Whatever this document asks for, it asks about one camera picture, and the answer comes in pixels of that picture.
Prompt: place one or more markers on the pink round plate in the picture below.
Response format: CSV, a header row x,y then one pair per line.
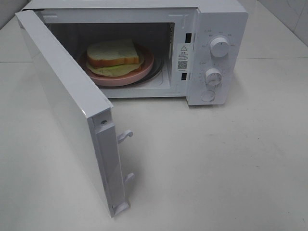
x,y
129,78

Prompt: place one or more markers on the round white door-release button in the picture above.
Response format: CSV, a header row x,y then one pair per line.
x,y
207,96

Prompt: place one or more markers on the white microwave door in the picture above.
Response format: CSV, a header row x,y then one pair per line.
x,y
82,110

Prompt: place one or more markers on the toast sandwich with lettuce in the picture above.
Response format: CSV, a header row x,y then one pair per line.
x,y
113,58

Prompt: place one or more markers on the glass microwave turntable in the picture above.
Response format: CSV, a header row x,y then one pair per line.
x,y
157,67

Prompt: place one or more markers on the lower white timer knob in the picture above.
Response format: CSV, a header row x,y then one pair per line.
x,y
213,77

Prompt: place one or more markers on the white microwave oven body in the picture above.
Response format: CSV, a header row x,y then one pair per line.
x,y
177,30

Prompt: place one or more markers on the upper white power knob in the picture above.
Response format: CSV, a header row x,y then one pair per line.
x,y
219,46

